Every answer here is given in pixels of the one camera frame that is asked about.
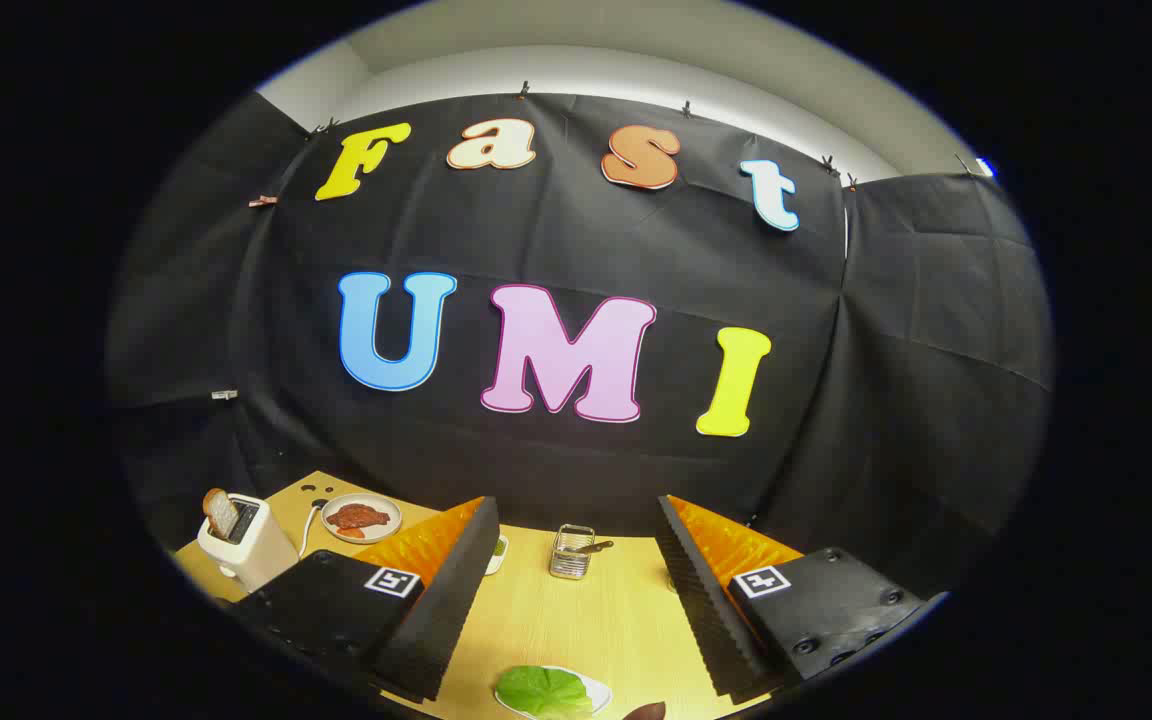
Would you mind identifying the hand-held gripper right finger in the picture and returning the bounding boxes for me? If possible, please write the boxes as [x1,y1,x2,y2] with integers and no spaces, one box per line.
[656,494,949,701]

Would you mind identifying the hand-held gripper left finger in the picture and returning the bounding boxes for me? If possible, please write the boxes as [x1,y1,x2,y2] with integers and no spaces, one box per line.
[231,496,501,703]

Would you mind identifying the green lettuce leaf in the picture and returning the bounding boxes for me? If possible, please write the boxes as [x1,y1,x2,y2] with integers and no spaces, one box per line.
[495,666,594,719]

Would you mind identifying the white bread slice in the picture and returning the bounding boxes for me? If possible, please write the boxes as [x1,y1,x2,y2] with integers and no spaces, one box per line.
[202,488,240,541]

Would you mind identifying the beige round plate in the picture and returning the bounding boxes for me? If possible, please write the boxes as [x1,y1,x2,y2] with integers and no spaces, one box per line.
[321,493,403,545]

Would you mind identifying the brown meat steak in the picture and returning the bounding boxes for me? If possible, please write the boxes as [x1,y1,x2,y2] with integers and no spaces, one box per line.
[327,503,390,531]

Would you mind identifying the white oval plate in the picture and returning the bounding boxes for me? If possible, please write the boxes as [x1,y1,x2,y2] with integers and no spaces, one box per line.
[494,664,612,720]

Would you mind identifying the white toaster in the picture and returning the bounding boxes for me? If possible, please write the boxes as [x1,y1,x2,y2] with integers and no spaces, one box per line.
[198,493,299,593]

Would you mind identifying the black backdrop cloth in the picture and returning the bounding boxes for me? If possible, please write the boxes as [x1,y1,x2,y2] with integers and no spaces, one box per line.
[106,92,1054,601]

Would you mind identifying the metal wire utensil holder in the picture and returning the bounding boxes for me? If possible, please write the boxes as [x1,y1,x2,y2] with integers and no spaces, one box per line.
[549,524,596,581]

